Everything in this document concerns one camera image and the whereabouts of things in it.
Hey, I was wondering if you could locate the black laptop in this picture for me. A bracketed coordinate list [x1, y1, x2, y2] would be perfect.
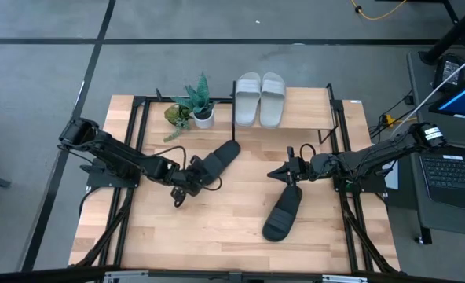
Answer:
[419, 153, 465, 211]

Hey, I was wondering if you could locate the white cable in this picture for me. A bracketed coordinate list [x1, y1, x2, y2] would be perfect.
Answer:
[389, 46, 465, 137]

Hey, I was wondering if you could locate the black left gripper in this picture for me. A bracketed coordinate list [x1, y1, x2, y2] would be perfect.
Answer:
[170, 156, 207, 208]

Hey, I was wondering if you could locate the black rubber slide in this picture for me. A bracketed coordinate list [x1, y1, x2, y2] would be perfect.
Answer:
[196, 140, 242, 186]
[262, 184, 303, 243]

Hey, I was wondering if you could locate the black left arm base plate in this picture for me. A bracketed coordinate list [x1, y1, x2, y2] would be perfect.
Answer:
[86, 156, 142, 189]

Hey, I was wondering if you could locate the yellow cable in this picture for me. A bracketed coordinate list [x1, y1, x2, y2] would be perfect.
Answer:
[350, 0, 408, 21]

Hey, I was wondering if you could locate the wooden shelf with black frame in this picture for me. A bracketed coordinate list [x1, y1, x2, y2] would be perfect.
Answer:
[230, 80, 340, 145]

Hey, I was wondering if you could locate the snake plant in white pot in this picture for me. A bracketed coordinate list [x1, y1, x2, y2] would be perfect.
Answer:
[170, 72, 219, 130]

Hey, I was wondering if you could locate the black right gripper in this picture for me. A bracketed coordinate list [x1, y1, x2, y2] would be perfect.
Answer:
[267, 146, 314, 186]

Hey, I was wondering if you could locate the black stand leg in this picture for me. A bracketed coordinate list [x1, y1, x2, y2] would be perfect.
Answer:
[419, 0, 465, 66]

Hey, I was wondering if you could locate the small green succulent plant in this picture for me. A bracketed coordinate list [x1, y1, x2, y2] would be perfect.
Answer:
[162, 102, 194, 143]

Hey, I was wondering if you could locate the grey rubber slide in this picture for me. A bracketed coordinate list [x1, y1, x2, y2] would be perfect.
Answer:
[234, 72, 262, 127]
[258, 72, 287, 130]

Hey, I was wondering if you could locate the black power adapter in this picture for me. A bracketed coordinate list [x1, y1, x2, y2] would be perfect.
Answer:
[432, 54, 465, 91]

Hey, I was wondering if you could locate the silver frame bracket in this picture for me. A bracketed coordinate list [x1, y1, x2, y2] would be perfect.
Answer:
[103, 270, 149, 283]
[321, 274, 369, 283]

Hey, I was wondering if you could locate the black aluminium table frame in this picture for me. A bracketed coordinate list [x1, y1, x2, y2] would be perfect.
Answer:
[69, 94, 401, 276]

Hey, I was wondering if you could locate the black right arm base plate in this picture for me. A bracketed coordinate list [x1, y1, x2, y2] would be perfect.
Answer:
[332, 172, 389, 193]

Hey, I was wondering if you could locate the black crossbar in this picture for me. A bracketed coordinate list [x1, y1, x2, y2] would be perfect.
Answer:
[0, 266, 465, 283]

